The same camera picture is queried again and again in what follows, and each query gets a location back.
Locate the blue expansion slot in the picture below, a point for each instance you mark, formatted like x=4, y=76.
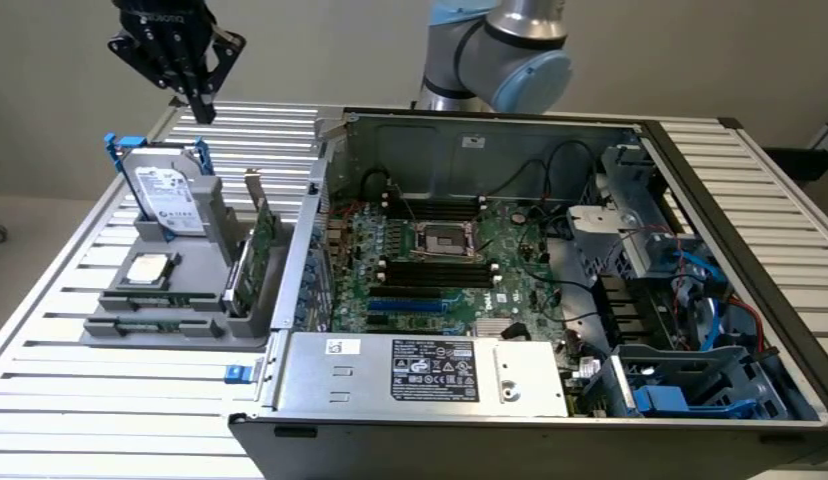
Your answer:
x=408, y=304

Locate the green graphics card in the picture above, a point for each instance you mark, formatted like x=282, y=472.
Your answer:
x=254, y=260

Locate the grey metal drive cage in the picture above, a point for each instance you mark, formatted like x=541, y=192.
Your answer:
x=621, y=225

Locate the CPU socket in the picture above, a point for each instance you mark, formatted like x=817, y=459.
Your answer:
x=447, y=237

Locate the silver power supply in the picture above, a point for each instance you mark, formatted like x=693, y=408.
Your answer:
x=361, y=380

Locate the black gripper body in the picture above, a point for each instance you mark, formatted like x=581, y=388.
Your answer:
x=164, y=30

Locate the silver CPU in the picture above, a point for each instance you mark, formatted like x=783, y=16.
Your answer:
x=146, y=270

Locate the black RAM slot bank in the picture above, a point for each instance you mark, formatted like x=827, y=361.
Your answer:
x=437, y=274
x=435, y=206

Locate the green RAM stick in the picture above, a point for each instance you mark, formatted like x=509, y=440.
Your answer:
x=162, y=301
x=150, y=326

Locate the silver chipset heatsink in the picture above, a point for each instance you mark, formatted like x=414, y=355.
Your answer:
x=495, y=328

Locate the black open PC case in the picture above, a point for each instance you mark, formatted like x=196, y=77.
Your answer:
x=521, y=445

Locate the blue case latch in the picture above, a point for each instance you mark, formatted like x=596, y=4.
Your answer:
x=234, y=374

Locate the green motherboard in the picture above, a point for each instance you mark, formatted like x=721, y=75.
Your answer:
x=515, y=300

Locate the hard disk with blue bracket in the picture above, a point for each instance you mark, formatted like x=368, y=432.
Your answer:
x=164, y=192

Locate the grey disk bay blue clip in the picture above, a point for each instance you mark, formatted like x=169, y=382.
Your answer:
x=715, y=370

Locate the grey parts rack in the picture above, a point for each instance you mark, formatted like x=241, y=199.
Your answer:
x=188, y=280

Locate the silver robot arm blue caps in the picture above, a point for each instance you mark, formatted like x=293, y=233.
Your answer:
x=495, y=55

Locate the dark box in background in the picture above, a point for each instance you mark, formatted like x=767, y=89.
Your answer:
x=797, y=165

